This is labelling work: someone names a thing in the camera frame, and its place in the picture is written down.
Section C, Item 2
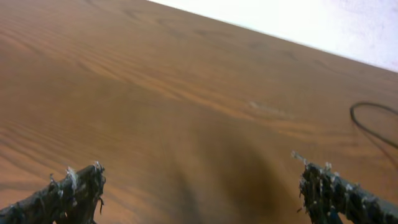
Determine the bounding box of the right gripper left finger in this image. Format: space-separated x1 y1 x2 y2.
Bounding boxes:
1 162 106 224

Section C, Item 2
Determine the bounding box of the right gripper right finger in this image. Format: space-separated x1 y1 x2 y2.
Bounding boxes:
292 151 397 224

